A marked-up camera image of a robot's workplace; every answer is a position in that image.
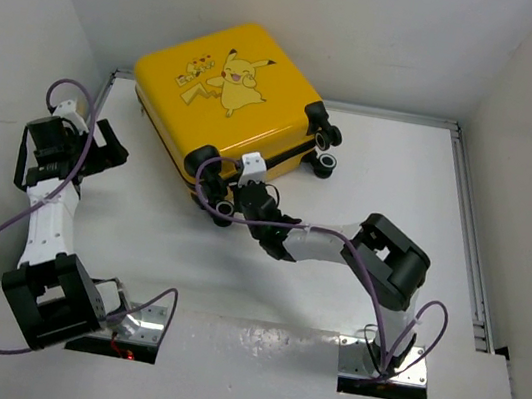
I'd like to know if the yellow suitcase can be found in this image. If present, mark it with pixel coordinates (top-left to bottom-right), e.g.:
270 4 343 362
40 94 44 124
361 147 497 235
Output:
133 23 342 200

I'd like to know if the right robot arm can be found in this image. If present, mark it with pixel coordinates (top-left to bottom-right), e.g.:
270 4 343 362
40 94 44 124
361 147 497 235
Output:
196 170 431 373

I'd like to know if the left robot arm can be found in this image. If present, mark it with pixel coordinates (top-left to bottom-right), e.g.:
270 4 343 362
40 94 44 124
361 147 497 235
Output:
1 113 128 350

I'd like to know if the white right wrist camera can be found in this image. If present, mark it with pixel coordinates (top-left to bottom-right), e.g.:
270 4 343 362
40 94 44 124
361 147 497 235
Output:
237 152 267 187

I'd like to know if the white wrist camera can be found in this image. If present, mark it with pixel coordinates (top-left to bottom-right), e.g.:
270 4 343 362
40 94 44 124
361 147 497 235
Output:
237 152 267 187
51 99 89 135

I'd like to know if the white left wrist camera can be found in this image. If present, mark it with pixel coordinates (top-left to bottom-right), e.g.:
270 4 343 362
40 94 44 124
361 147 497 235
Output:
51 99 89 135

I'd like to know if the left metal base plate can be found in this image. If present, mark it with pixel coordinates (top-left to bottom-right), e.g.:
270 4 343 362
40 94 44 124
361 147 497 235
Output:
91 304 169 346

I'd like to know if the metal base plate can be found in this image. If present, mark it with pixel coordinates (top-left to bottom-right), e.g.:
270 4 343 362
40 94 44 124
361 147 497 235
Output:
333 334 434 390
91 304 169 346

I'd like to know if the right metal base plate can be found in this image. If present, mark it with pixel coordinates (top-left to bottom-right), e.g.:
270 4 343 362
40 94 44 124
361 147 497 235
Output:
333 334 434 390

